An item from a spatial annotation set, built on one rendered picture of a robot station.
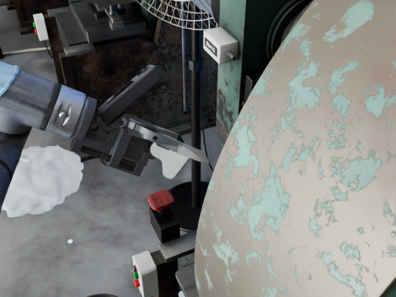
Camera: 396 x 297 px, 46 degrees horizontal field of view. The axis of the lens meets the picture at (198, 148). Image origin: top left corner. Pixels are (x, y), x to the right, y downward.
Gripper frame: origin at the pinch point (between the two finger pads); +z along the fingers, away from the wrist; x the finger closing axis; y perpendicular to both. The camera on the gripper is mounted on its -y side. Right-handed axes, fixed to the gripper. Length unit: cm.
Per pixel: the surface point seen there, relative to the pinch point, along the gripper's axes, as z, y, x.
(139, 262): 16, 41, -48
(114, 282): 32, 78, -111
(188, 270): 20.5, 31.3, -25.8
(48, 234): 4, 78, -144
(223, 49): 0.2, -17.9, -8.5
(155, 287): 24, 48, -49
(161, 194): 16, 22, -53
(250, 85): 8.2, -14.1, -8.5
